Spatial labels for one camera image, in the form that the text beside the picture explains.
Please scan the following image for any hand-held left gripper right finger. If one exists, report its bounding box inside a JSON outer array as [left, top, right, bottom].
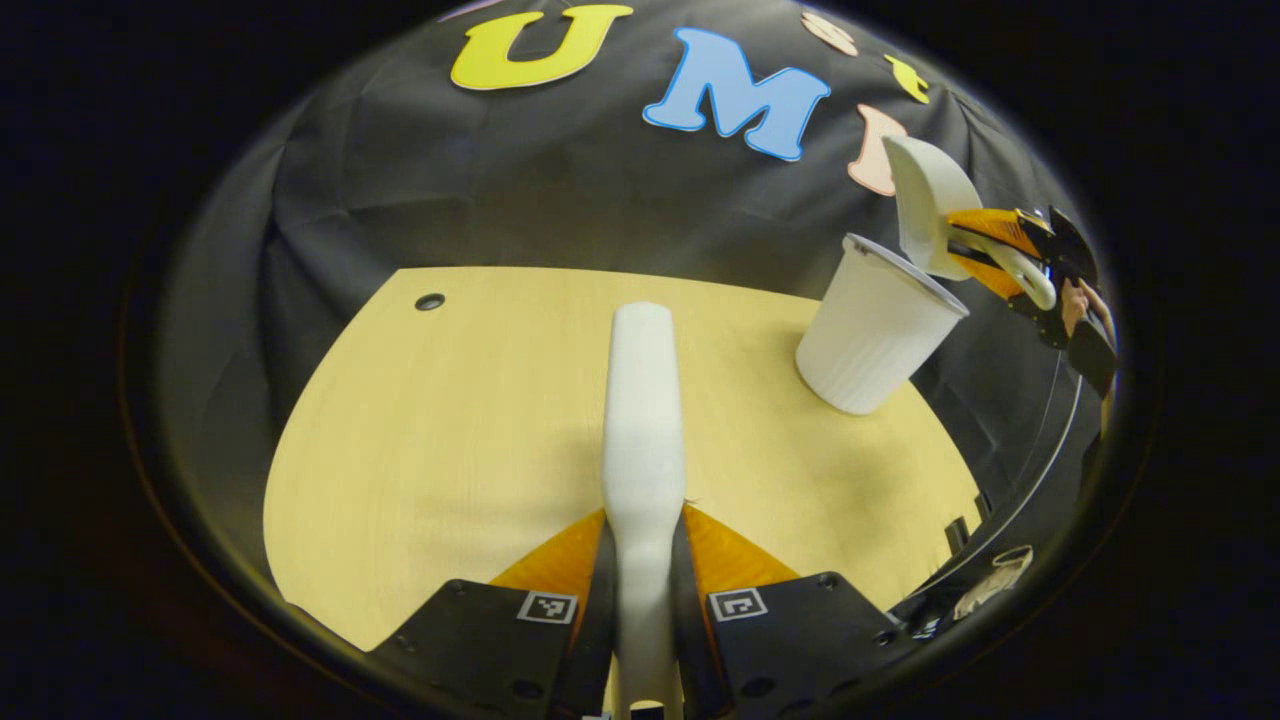
[[671, 502, 907, 718]]

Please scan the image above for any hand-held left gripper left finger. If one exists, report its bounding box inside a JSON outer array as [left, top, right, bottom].
[[368, 508, 616, 719]]

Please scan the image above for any grey plastic dustpan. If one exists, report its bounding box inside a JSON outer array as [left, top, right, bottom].
[[882, 135, 1058, 312]]

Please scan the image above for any white ribbed garbage bin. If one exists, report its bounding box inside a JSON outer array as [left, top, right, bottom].
[[795, 233, 971, 416]]

